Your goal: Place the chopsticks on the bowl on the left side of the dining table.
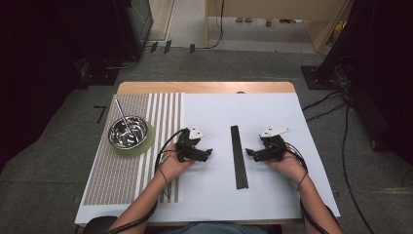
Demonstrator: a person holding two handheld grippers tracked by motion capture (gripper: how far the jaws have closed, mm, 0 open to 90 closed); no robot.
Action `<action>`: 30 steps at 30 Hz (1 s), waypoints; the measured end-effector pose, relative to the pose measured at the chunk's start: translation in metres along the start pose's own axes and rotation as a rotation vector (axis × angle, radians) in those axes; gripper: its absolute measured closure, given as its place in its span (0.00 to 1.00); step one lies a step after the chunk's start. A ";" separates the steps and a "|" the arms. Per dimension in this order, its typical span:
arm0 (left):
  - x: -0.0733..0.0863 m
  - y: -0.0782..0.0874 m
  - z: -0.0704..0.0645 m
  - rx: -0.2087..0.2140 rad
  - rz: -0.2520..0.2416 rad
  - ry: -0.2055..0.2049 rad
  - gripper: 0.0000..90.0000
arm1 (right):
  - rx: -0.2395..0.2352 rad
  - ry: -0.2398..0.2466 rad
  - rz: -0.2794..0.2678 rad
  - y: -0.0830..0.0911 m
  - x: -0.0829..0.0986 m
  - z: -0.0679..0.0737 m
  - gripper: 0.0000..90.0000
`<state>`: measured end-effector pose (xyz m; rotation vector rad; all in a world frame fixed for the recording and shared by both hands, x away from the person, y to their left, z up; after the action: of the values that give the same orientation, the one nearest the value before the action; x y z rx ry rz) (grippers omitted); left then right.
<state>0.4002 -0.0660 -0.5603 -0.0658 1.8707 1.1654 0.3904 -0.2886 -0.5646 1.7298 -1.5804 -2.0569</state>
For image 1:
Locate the striped woven placemat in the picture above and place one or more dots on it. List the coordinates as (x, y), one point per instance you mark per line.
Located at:
(110, 182)

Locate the dark glass cabinet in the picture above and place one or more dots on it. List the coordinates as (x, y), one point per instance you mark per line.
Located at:
(139, 22)

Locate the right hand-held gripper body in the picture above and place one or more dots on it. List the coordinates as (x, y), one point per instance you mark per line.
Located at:
(276, 146)

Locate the white table cover sheet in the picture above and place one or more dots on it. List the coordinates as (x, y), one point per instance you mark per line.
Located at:
(211, 113)

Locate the small red object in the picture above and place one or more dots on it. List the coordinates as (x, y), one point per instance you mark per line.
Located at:
(269, 22)

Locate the person's left hand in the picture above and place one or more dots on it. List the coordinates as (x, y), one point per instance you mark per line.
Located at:
(170, 165)

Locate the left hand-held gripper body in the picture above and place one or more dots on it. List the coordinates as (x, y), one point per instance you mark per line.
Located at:
(186, 144)

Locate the dark curtain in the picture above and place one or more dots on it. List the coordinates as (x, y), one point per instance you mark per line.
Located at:
(383, 65)
(32, 65)

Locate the black round object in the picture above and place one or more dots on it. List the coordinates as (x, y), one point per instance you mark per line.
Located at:
(97, 226)

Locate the black stand base plate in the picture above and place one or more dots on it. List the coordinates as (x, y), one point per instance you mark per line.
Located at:
(313, 78)

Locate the stainless steel bowl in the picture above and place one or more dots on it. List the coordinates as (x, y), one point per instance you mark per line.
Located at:
(136, 136)

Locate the yellow object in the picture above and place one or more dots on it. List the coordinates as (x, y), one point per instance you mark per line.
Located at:
(340, 29)

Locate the black floor tape strip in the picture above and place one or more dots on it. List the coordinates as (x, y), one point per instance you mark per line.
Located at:
(167, 47)
(154, 47)
(192, 48)

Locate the person's blue-grey clothing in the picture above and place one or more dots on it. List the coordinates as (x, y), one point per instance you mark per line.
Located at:
(214, 229)

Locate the person's right hand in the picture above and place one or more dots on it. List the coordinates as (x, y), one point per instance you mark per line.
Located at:
(290, 167)

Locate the row of black chopsticks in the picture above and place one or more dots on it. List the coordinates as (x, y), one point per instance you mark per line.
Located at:
(239, 159)

